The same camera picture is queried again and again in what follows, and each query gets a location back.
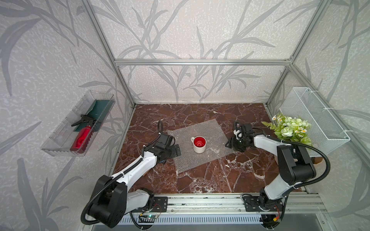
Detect white mug red inside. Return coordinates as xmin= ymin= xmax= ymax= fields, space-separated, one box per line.
xmin=191 ymin=136 xmax=207 ymax=154

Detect clear bubble wrap sheet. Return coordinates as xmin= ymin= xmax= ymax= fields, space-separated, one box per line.
xmin=168 ymin=119 xmax=234 ymax=173

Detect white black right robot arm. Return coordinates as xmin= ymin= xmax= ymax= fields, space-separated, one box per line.
xmin=225 ymin=122 xmax=316 ymax=212

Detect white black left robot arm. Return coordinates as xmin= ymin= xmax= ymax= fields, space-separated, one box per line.
xmin=80 ymin=133 xmax=181 ymax=228

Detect green white artificial flowers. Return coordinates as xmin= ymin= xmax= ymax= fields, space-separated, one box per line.
xmin=262 ymin=113 xmax=312 ymax=146

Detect green circuit board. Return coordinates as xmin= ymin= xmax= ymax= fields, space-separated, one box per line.
xmin=138 ymin=213 xmax=160 ymax=223

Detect green card in tray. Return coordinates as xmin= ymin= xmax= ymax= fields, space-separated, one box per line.
xmin=74 ymin=100 xmax=112 ymax=132

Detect red black pruning shears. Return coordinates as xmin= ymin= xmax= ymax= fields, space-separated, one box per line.
xmin=70 ymin=115 xmax=96 ymax=154

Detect white wire mesh basket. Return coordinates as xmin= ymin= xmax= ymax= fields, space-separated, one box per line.
xmin=280 ymin=87 xmax=350 ymax=155

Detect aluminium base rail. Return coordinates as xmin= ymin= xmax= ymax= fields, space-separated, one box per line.
xmin=83 ymin=193 xmax=329 ymax=216

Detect clear plastic wall tray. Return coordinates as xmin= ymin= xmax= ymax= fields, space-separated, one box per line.
xmin=41 ymin=90 xmax=116 ymax=157

